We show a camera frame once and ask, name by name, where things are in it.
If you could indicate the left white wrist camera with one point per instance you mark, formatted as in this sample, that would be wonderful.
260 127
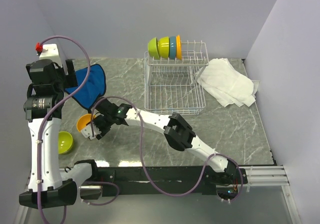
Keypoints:
51 52

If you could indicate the blue shallow bowl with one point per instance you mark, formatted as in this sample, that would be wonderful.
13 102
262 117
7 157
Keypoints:
172 45

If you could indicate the white towel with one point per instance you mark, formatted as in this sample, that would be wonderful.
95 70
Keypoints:
227 85

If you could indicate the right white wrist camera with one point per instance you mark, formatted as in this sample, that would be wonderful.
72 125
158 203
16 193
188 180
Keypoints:
90 133

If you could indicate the white wire dish rack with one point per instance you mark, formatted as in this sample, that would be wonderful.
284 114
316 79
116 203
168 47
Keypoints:
175 85

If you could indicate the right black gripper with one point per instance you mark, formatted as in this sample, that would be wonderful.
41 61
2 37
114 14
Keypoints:
96 123

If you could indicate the black base beam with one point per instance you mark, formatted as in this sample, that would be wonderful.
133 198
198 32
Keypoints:
173 180

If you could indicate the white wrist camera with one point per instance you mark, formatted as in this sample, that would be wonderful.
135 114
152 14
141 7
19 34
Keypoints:
90 133
51 52

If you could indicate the orange shallow bowl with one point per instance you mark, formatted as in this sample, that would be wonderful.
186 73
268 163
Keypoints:
178 48

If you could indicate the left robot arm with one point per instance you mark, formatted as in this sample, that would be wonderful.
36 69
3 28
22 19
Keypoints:
48 186

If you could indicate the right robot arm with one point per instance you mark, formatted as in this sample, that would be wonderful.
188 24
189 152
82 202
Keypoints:
176 130

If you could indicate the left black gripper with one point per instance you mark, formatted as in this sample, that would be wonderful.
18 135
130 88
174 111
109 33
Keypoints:
69 80

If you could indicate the green shallow bowl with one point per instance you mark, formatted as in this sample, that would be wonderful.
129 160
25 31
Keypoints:
163 47

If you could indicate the blue cloth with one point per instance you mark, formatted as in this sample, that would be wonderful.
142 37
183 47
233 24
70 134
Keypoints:
92 90

